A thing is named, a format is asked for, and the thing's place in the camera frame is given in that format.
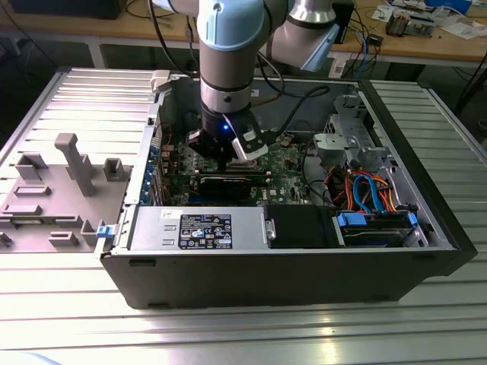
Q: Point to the round coin cell battery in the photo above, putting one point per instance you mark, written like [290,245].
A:
[287,141]

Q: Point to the blue expansion slot clip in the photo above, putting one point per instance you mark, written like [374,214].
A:
[147,184]
[150,169]
[153,152]
[145,197]

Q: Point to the grey electronics part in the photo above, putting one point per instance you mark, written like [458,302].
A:
[422,26]

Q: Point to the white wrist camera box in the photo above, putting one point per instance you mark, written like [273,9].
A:
[253,148]

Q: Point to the blue case latch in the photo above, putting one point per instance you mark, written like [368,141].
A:
[104,232]

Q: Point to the wooden desk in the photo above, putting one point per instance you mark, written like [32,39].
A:
[114,28]

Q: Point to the black upright box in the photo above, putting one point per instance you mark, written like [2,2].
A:
[346,19]

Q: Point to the black and grey PC case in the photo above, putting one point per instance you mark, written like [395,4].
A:
[266,277]

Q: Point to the green motherboard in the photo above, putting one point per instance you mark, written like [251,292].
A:
[281,171]

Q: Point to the small black adapter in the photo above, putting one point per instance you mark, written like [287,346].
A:
[376,40]

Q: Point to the black RAM slot bank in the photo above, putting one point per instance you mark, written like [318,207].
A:
[251,172]

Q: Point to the black graphics card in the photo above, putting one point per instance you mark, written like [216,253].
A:
[224,188]

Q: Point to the silver finned heat sink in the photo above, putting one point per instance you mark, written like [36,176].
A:
[298,191]

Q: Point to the hard disk in blue carrier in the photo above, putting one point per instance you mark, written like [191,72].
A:
[373,237]

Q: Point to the silver metal drive cage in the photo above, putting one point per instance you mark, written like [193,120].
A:
[335,142]

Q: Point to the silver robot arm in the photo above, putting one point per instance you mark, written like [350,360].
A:
[226,68]

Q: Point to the metal CPU cooler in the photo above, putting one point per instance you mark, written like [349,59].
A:
[397,24]

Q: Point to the grey parts rack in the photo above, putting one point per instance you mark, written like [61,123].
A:
[45,205]

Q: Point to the black flat device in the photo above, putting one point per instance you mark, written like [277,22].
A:
[64,7]

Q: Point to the grey power supply unit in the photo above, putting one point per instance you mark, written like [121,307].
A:
[152,228]

